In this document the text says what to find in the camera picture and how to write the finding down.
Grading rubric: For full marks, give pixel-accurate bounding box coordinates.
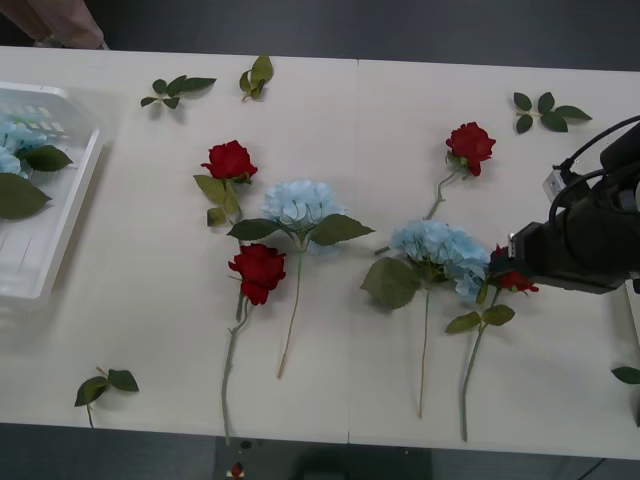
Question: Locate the loose twig with curled leaf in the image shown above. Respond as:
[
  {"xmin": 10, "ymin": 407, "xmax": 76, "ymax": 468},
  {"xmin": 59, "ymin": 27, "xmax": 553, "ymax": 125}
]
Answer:
[{"xmin": 238, "ymin": 53, "xmax": 275, "ymax": 103}]

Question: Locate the red rose with long stem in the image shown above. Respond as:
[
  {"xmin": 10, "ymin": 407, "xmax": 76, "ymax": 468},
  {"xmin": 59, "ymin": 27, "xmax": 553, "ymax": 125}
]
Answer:
[{"xmin": 221, "ymin": 243, "xmax": 288, "ymax": 446}]

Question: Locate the loose twig with narrow leaves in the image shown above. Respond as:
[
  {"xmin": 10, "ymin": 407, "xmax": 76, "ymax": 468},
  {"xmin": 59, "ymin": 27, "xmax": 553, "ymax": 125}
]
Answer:
[{"xmin": 139, "ymin": 76, "xmax": 218, "ymax": 110}]

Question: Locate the pale blue flower with large leaf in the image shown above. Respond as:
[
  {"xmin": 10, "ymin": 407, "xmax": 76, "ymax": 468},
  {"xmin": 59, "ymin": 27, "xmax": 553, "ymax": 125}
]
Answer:
[{"xmin": 359, "ymin": 218, "xmax": 492, "ymax": 419}]

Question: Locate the red rose with short stem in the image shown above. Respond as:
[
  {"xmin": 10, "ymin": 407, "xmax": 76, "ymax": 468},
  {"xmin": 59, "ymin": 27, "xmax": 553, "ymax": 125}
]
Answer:
[{"xmin": 193, "ymin": 140, "xmax": 259, "ymax": 227}]

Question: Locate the loose twig with four leaves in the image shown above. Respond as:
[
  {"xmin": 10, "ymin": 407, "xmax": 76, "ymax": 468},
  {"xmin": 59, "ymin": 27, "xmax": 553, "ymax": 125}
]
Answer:
[{"xmin": 513, "ymin": 91, "xmax": 594, "ymax": 135}]

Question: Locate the red rose with leafy stem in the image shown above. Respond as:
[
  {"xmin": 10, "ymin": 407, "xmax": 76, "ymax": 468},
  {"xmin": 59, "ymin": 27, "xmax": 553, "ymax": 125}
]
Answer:
[{"xmin": 444, "ymin": 244, "xmax": 540, "ymax": 443}]

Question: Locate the red rose with bare stem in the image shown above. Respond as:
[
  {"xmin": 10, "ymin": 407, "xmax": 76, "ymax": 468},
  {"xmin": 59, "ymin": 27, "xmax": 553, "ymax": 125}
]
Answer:
[{"xmin": 374, "ymin": 122, "xmax": 497, "ymax": 256}]

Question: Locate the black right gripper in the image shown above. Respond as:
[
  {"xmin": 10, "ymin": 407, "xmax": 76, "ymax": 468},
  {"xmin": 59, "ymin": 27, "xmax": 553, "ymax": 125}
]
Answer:
[{"xmin": 487, "ymin": 192, "xmax": 640, "ymax": 297}]

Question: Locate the loose twig with two leaves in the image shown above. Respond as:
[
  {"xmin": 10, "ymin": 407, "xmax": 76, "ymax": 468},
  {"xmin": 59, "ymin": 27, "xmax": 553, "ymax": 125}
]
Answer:
[{"xmin": 74, "ymin": 366, "xmax": 140, "ymax": 429}]

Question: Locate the pale blue flower with two leaves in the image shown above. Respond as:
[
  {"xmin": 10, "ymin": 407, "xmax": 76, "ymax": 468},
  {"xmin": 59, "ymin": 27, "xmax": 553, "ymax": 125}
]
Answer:
[{"xmin": 226, "ymin": 179, "xmax": 376, "ymax": 380}]

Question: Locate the person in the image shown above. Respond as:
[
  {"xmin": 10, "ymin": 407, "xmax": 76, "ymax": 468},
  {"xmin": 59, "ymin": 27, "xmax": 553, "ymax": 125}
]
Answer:
[{"xmin": 0, "ymin": 0, "xmax": 109, "ymax": 51}]

